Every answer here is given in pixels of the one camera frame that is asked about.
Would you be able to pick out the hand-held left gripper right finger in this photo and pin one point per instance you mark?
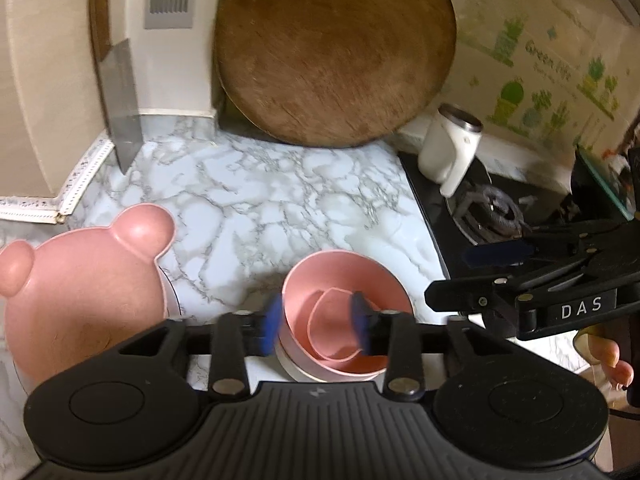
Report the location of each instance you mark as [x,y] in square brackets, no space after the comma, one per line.
[361,322]

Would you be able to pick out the white electric kettle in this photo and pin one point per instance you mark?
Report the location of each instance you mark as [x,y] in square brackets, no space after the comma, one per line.
[445,150]

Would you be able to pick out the pink bear-shaped plate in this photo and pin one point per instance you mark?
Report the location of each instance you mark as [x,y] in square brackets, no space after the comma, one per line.
[85,290]

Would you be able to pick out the deep white plate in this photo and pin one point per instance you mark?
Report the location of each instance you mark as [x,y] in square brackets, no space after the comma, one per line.
[171,295]

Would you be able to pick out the black glass cooktop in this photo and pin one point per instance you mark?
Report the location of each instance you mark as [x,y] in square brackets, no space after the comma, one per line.
[440,220]

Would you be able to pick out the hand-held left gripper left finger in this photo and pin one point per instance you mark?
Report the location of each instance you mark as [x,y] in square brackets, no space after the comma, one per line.
[272,322]

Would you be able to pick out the cream bowl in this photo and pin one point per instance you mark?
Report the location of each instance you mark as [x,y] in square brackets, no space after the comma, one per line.
[295,362]

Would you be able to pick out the round wooden cutting board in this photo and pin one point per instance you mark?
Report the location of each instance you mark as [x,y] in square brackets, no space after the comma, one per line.
[335,55]

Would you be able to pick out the person's right hand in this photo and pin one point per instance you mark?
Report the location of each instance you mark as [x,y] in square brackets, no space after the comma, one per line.
[607,352]

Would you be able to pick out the black pot with lid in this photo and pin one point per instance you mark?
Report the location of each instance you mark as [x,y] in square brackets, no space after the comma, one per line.
[600,185]

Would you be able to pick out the pink heart-shaped dish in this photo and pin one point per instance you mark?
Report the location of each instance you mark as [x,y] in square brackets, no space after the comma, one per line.
[332,330]

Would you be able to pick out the gas stove burner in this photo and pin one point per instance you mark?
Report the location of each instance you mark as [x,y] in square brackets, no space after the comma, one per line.
[492,212]

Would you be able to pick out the green plant wall sticker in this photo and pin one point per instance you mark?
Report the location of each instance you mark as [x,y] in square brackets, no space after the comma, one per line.
[545,85]

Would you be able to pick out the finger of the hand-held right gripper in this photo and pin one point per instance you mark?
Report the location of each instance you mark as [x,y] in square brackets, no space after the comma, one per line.
[500,254]
[465,295]

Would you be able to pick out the pink bowl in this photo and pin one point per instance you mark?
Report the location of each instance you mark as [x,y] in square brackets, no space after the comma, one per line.
[385,290]

